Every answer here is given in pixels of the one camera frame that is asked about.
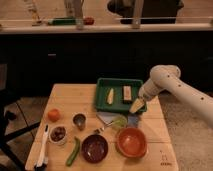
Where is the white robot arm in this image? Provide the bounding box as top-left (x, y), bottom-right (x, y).
top-left (129, 65), bottom-right (213, 129)

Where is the tan bread slice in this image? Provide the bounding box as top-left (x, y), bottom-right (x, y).
top-left (123, 86), bottom-right (132, 102)

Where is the blue grey cloth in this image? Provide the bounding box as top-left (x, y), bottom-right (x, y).
top-left (96, 112), bottom-right (140, 127)

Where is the green plastic tray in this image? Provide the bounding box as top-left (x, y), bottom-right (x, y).
top-left (94, 78), bottom-right (143, 114)

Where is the orange bowl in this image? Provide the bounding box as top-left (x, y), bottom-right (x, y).
top-left (115, 127), bottom-right (147, 158)

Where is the small metal cup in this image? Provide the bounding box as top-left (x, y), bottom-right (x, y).
top-left (73, 113), bottom-right (86, 131)

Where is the dark purple bowl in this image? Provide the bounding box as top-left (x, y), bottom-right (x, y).
top-left (81, 134), bottom-right (108, 163)

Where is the green cucumber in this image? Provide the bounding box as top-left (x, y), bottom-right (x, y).
top-left (65, 137), bottom-right (80, 167)

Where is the orange tomato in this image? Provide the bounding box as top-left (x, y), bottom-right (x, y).
top-left (47, 109), bottom-right (61, 122)

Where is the white bowl with dark food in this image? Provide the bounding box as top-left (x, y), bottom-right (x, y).
top-left (49, 126), bottom-right (67, 145)

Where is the red object on shelf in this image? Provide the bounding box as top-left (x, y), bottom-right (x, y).
top-left (83, 17), bottom-right (94, 25)

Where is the white dish brush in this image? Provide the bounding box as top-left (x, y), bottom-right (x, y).
top-left (34, 125), bottom-right (49, 171)

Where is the green box on shelf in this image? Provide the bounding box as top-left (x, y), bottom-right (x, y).
top-left (48, 18), bottom-right (76, 26)

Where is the black chair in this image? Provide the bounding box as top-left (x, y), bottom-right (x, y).
top-left (0, 63), bottom-right (39, 171)

